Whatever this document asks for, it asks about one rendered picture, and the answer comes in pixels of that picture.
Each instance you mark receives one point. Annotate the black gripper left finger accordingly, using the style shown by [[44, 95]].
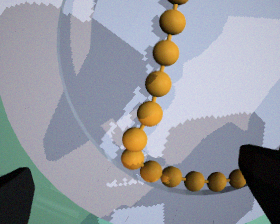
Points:
[[17, 190]]

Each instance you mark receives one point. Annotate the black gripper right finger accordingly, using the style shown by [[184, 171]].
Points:
[[261, 170]]

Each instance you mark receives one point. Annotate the pale grey round board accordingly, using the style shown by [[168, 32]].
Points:
[[72, 76]]

